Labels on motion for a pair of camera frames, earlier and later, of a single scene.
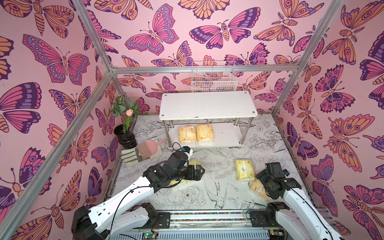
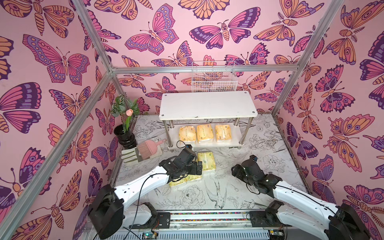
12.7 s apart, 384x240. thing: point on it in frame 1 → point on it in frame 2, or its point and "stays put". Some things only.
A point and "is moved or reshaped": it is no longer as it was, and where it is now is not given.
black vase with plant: x=127 y=107 stays put
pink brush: x=148 y=148 stays put
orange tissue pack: x=187 y=134 stays put
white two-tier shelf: x=218 y=119 stays put
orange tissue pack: x=258 y=189 is moved or reshaped
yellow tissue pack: x=245 y=168 is moved or reshaped
